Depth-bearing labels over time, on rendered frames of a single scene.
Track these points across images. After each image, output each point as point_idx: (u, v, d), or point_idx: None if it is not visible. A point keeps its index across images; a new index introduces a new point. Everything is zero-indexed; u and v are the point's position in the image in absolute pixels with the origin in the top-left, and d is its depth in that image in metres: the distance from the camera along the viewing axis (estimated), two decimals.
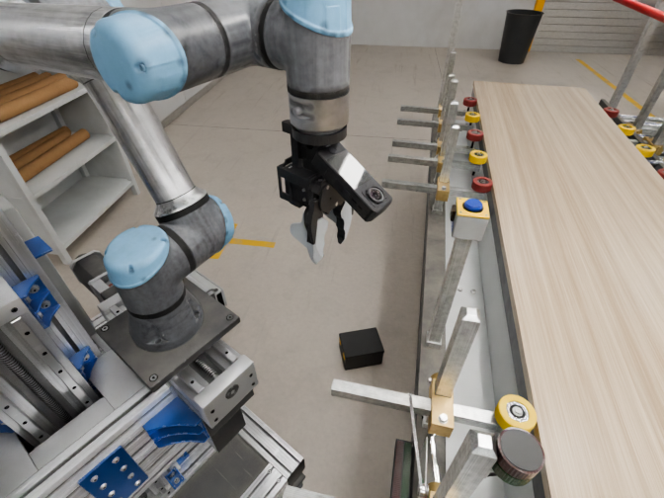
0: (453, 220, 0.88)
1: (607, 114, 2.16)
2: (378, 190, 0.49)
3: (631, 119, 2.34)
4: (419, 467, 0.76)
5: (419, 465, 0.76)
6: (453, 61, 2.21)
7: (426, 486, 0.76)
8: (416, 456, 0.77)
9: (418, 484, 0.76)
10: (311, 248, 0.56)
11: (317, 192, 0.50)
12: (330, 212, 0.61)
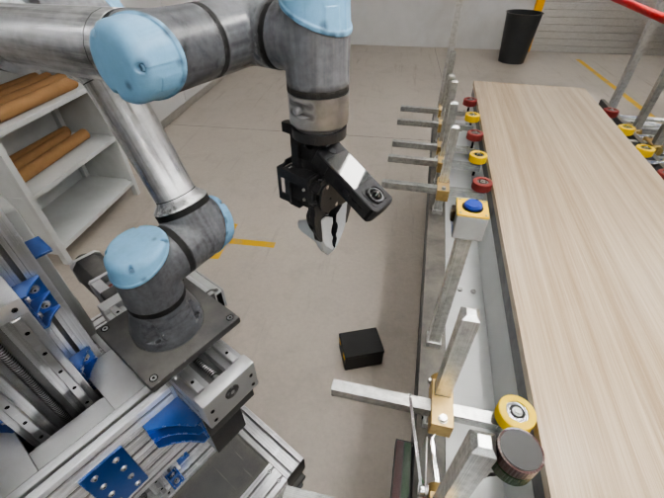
0: (453, 220, 0.88)
1: (607, 114, 2.16)
2: (378, 190, 0.49)
3: (631, 119, 2.34)
4: (419, 467, 0.76)
5: (418, 465, 0.76)
6: (453, 61, 2.21)
7: (426, 486, 0.76)
8: (416, 456, 0.77)
9: (418, 484, 0.76)
10: (320, 244, 0.57)
11: (317, 192, 0.50)
12: None
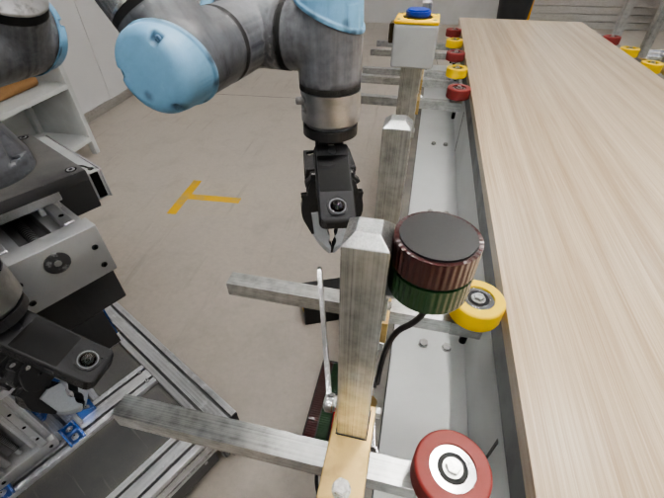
0: (391, 41, 0.63)
1: (607, 41, 1.91)
2: (345, 204, 0.46)
3: None
4: (327, 370, 0.51)
5: (326, 367, 0.51)
6: None
7: (336, 396, 0.50)
8: (323, 353, 0.51)
9: (326, 394, 0.51)
10: (314, 236, 0.58)
11: (305, 183, 0.51)
12: None
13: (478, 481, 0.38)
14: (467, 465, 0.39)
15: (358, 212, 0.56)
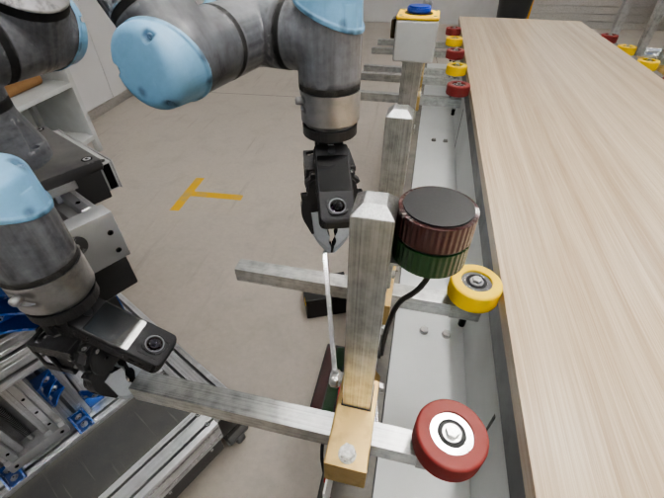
0: (393, 37, 0.65)
1: (605, 39, 1.93)
2: (345, 204, 0.46)
3: None
4: (333, 347, 0.54)
5: (332, 344, 0.54)
6: None
7: (342, 372, 0.53)
8: (329, 331, 0.54)
9: (331, 371, 0.54)
10: (314, 236, 0.58)
11: (305, 183, 0.51)
12: None
13: (475, 445, 0.41)
14: (465, 431, 0.42)
15: None
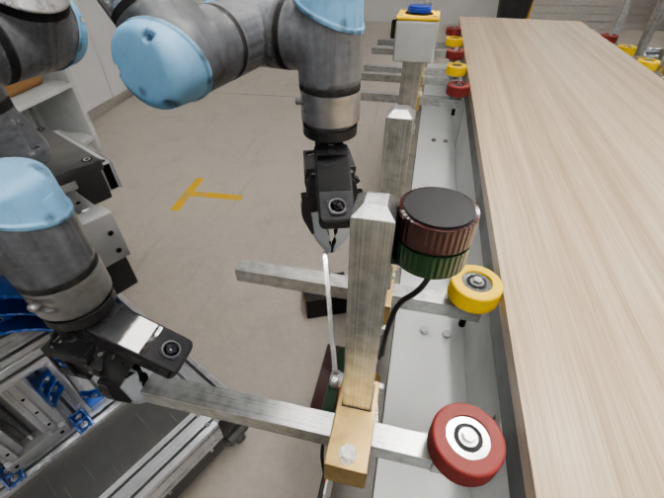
0: (393, 37, 0.65)
1: (605, 39, 1.93)
2: (345, 204, 0.46)
3: None
4: (333, 348, 0.54)
5: (332, 345, 0.54)
6: None
7: (342, 373, 0.53)
8: (329, 332, 0.54)
9: (332, 372, 0.54)
10: (314, 236, 0.58)
11: (305, 183, 0.51)
12: None
13: (493, 449, 0.40)
14: (482, 435, 0.42)
15: None
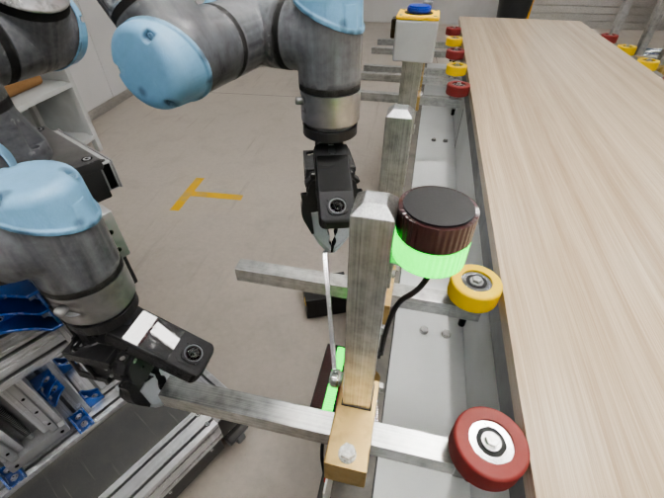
0: (393, 37, 0.65)
1: (605, 39, 1.93)
2: (345, 204, 0.46)
3: None
4: (333, 347, 0.54)
5: (332, 344, 0.54)
6: None
7: (342, 372, 0.53)
8: (329, 331, 0.54)
9: (331, 371, 0.54)
10: (314, 236, 0.58)
11: (305, 183, 0.51)
12: None
13: (517, 454, 0.40)
14: (505, 439, 0.41)
15: None
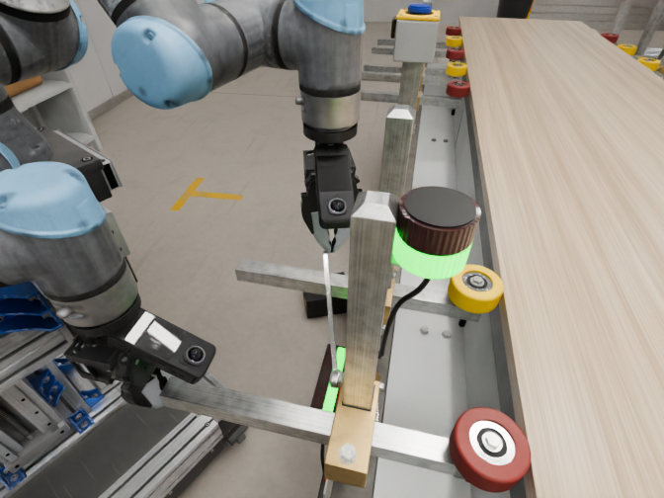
0: (393, 37, 0.65)
1: (605, 39, 1.93)
2: (345, 204, 0.46)
3: None
4: (333, 348, 0.54)
5: (332, 345, 0.54)
6: None
7: (342, 373, 0.53)
8: (330, 331, 0.54)
9: (332, 372, 0.54)
10: (314, 236, 0.58)
11: (305, 183, 0.51)
12: None
13: (518, 454, 0.40)
14: (506, 440, 0.41)
15: None
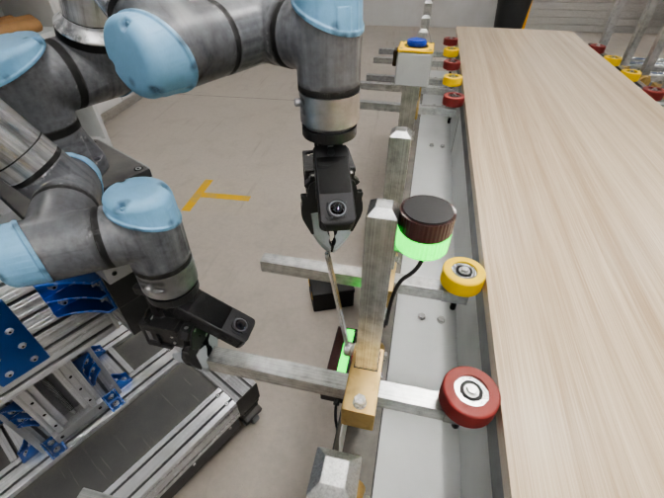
0: (395, 65, 0.78)
1: (593, 49, 2.05)
2: (345, 206, 0.46)
3: None
4: (343, 330, 0.63)
5: (342, 328, 0.63)
6: None
7: (353, 346, 0.65)
8: (339, 318, 0.63)
9: (344, 343, 0.65)
10: (314, 237, 0.58)
11: (304, 184, 0.51)
12: None
13: (490, 398, 0.52)
14: (482, 389, 0.53)
15: (358, 212, 0.56)
